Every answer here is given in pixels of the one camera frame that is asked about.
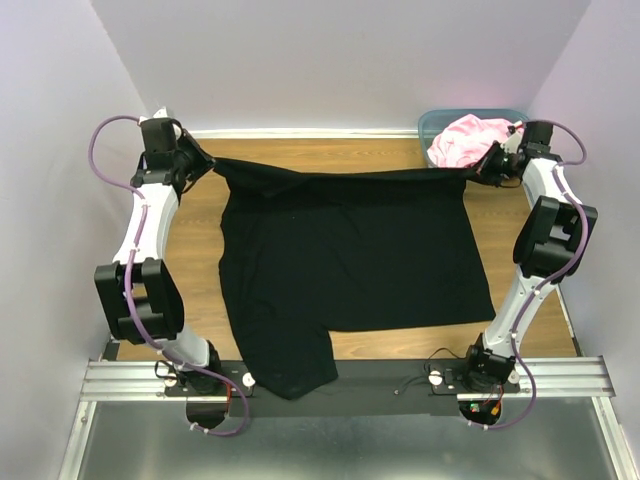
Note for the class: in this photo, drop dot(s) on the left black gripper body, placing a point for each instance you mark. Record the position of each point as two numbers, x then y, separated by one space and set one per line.
195 163

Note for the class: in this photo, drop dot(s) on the teal plastic bin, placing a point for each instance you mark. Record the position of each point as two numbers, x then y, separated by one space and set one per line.
433 122

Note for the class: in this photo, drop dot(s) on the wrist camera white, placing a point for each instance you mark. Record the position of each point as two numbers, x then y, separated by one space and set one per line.
164 113
515 137

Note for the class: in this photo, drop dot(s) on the black t shirt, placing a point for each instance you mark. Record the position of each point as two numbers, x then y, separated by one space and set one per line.
307 254

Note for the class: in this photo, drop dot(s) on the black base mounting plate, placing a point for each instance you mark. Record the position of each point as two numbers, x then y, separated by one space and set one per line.
435 386

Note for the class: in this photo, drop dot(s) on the pink t shirt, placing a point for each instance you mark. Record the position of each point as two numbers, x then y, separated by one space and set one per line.
465 141

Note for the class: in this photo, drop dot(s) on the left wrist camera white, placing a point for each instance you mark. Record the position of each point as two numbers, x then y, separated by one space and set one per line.
164 113

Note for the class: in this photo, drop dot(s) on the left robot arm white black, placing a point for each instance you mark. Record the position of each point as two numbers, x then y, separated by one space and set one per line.
140 300

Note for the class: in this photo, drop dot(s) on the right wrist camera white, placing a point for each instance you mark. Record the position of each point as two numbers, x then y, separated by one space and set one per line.
515 137

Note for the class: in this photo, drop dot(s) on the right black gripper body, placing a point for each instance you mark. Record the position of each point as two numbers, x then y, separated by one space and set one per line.
495 166

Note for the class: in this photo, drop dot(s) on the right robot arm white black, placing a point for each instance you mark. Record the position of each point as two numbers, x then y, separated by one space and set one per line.
548 249

